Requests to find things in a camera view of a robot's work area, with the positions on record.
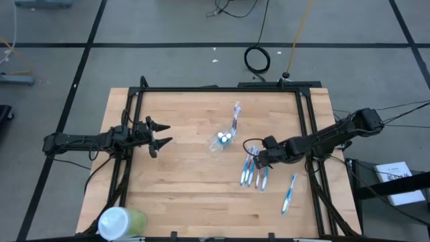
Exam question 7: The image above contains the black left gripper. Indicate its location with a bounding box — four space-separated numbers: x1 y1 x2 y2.
128 116 174 159

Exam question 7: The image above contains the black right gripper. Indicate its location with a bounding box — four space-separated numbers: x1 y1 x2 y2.
252 136 297 170

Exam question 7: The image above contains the clear acrylic organizer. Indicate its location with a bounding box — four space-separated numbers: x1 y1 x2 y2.
206 126 241 155

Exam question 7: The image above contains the green wipes canister white lid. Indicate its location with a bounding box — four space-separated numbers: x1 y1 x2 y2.
97 206 148 242

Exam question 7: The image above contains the black side stand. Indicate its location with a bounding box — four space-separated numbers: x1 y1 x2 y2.
345 157 430 242

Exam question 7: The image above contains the white booklet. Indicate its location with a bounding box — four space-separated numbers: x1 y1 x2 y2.
373 161 427 207

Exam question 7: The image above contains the grey furniture foot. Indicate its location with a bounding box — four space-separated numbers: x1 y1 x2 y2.
0 73 36 87

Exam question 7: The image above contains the black caster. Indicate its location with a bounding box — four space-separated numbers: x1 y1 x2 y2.
0 104 15 132

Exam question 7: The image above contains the grey furniture base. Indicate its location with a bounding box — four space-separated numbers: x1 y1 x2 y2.
13 0 73 9

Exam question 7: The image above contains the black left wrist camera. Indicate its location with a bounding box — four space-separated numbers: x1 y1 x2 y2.
134 120 149 136

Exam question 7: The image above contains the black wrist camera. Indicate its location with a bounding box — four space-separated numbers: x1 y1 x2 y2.
261 134 280 151
134 120 149 136

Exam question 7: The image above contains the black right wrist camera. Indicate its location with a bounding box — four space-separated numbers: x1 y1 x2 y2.
261 134 280 151

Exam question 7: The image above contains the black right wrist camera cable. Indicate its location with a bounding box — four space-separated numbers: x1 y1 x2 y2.
242 137 267 159

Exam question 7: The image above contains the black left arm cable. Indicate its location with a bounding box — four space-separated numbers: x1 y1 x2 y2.
49 134 116 196

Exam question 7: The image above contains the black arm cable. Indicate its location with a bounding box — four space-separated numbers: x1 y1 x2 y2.
49 134 116 196
332 99 430 124
384 123 430 130

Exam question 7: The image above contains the black coiled hanging cable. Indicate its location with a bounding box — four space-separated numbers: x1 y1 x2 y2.
243 0 271 83

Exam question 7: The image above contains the yellow hanging cable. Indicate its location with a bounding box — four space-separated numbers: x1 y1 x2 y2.
281 0 313 81

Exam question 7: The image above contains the black loose floor cable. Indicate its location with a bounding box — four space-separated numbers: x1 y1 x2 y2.
205 0 260 19

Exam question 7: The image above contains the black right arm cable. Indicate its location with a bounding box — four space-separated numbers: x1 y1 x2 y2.
384 123 430 130
332 99 430 124

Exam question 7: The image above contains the orange floor cable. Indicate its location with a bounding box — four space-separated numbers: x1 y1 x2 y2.
0 35 35 77

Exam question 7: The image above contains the white floor cable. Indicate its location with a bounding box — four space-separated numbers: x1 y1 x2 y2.
0 0 19 67

